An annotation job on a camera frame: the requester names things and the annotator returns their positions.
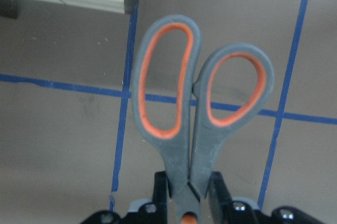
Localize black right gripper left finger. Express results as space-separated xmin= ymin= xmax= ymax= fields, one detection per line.
xmin=152 ymin=171 xmax=168 ymax=224

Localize orange grey scissors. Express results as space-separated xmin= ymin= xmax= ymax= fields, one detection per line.
xmin=131 ymin=15 xmax=275 ymax=223

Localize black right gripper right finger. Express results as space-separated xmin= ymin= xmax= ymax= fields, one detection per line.
xmin=208 ymin=171 xmax=259 ymax=224

